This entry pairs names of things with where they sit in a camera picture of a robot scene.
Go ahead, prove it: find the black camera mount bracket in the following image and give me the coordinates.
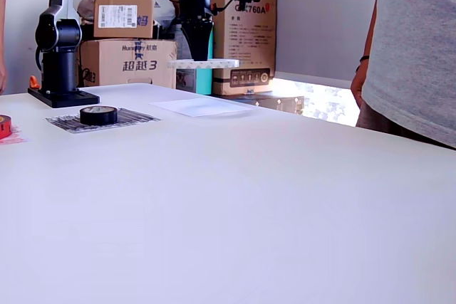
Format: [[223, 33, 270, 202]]
[[211, 0, 247, 17]]

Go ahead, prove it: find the person's right forearm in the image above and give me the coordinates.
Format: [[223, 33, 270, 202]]
[[361, 0, 388, 59]]

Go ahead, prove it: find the red scribbled paper sheet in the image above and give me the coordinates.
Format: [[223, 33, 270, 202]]
[[0, 120, 29, 147]]

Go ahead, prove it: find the teal box with photo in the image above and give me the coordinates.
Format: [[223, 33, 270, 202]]
[[167, 17, 216, 95]]

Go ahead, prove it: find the upper cardboard box with label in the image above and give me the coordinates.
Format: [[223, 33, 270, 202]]
[[93, 0, 157, 40]]

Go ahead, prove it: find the person in grey shirt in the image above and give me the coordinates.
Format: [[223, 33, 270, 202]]
[[355, 0, 456, 150]]

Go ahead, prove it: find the large GX760A cardboard box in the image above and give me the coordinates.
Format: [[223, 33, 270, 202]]
[[159, 0, 279, 98]]

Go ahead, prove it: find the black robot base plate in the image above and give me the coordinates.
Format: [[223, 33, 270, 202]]
[[27, 85, 100, 109]]

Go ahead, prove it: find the red tape roll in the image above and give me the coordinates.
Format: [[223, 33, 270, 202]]
[[0, 114, 14, 140]]

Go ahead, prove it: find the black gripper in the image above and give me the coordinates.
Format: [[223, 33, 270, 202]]
[[177, 14, 215, 63]]

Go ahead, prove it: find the grey plastic bag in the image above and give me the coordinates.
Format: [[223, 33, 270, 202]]
[[153, 0, 181, 40]]

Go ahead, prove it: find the bystander bare forearm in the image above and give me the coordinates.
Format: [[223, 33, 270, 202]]
[[0, 0, 6, 72]]

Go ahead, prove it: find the blank white paper sheet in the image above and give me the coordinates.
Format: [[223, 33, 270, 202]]
[[148, 96, 253, 117]]

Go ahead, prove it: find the person's right hand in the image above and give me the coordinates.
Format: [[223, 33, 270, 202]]
[[351, 61, 370, 108]]

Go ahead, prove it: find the black tape roll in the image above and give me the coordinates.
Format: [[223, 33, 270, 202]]
[[79, 105, 119, 127]]

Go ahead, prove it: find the black wrist band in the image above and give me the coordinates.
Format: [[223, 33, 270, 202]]
[[356, 54, 371, 73]]

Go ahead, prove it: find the white tape roll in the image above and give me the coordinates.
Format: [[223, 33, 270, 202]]
[[167, 58, 241, 70]]

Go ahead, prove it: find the black scribbled paper sheet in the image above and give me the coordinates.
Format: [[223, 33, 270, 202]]
[[45, 107, 162, 134]]

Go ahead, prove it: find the Huntkey cardboard box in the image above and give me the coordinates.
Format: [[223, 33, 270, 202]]
[[80, 38, 179, 90]]

